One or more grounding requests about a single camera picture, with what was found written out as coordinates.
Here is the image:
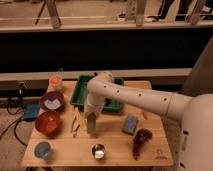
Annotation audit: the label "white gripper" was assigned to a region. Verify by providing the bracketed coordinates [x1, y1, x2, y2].
[84, 105, 102, 118]

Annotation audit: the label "beige rectangular eraser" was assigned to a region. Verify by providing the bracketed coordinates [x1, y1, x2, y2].
[87, 113, 96, 134]

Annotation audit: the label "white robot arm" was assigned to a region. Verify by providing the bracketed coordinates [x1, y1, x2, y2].
[84, 71, 213, 171]

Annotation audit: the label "black ladle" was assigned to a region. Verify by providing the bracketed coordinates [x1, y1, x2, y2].
[94, 71, 114, 106]

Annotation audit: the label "green plastic tray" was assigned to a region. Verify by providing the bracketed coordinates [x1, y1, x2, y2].
[70, 75, 124, 113]

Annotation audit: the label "wooden tongs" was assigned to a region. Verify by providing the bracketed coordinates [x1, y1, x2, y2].
[70, 107, 87, 138]

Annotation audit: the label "white paper in bowl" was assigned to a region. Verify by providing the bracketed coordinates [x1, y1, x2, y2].
[44, 99, 61, 110]

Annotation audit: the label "blue sponge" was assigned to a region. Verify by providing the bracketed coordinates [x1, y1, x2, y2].
[122, 115, 138, 135]

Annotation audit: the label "small steel cup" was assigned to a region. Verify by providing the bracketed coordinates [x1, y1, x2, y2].
[92, 144, 106, 160]

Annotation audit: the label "orange bowl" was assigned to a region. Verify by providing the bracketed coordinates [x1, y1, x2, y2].
[35, 111, 61, 136]

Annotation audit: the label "orange chili pepper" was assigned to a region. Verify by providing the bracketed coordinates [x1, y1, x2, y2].
[142, 111, 148, 120]

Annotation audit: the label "dark red grape bunch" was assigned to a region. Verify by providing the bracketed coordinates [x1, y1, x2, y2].
[132, 129, 152, 160]

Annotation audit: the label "blue box on floor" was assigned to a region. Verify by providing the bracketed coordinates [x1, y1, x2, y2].
[23, 104, 40, 121]

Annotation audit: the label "blue cup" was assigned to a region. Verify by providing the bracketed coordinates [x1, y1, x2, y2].
[34, 141, 52, 160]

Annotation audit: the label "black cable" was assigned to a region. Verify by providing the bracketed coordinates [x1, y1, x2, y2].
[0, 96, 28, 148]

